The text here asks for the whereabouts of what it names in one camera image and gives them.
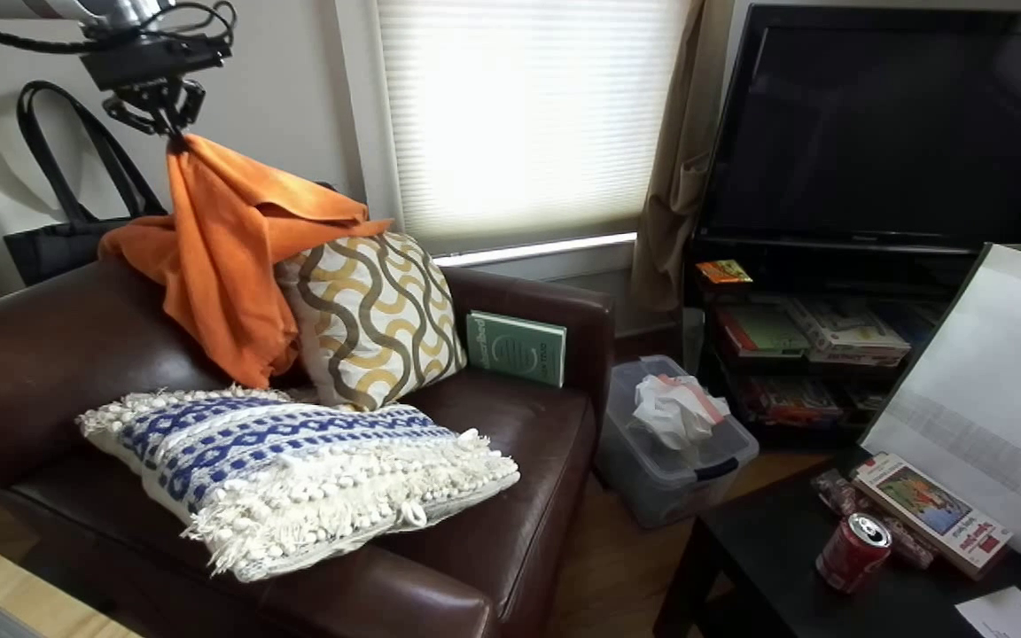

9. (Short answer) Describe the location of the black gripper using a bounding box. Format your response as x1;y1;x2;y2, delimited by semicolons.
99;66;209;143

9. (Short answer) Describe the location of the orange towel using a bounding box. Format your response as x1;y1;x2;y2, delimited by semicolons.
95;130;395;393

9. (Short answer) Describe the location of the brown leather sofa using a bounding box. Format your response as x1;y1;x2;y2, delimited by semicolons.
0;222;618;638

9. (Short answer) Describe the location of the black tote bag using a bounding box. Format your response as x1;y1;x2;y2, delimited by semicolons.
3;78;179;289

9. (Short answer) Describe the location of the yellow grey wave pattern pillow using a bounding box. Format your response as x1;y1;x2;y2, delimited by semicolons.
278;230;472;416

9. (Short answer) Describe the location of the white window blind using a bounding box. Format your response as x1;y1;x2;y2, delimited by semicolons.
370;0;699;243

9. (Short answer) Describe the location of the blue white fringed pillow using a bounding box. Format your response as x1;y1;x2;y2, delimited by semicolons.
76;385;526;584

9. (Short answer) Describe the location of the light wooden table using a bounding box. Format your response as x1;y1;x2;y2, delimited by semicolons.
0;519;142;638

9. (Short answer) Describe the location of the beige curtain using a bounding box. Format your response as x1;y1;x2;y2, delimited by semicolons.
628;0;736;315

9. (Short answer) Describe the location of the orange sticky note pad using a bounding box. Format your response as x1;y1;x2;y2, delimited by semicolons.
695;256;758;289

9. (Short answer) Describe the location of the crumpled white plastic bag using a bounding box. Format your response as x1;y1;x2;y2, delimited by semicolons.
632;371;734;454

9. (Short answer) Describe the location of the black TV stand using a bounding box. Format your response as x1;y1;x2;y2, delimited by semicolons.
681;233;986;454

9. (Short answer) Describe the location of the clear plastic storage bin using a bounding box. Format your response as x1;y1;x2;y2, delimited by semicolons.
597;350;767;530

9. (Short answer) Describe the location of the red green book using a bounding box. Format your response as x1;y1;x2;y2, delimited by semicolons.
718;302;814;363

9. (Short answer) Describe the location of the dark red book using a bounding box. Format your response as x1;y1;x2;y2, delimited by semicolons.
746;371;851;431

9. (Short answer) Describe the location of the black television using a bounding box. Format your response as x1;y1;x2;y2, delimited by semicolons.
699;0;1021;258

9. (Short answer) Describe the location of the stack of books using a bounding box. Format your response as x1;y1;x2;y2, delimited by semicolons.
791;297;916;369

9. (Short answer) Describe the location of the black coffee table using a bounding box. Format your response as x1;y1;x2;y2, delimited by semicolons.
654;466;1021;638

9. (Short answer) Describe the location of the red soda can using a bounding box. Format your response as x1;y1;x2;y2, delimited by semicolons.
813;508;897;594

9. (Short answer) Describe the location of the white red game box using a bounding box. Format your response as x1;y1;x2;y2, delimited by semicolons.
851;450;1017;580

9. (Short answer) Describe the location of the large white paper bag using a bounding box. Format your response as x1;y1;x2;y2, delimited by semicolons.
862;222;1021;593

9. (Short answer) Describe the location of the white paper card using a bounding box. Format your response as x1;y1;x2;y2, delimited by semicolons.
955;580;1021;638

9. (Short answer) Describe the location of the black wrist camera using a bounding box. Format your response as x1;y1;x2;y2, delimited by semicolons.
78;33;233;93

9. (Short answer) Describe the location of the thin dark cable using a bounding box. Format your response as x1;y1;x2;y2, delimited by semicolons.
134;0;242;52

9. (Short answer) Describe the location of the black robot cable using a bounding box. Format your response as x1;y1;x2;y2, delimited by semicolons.
0;2;108;56

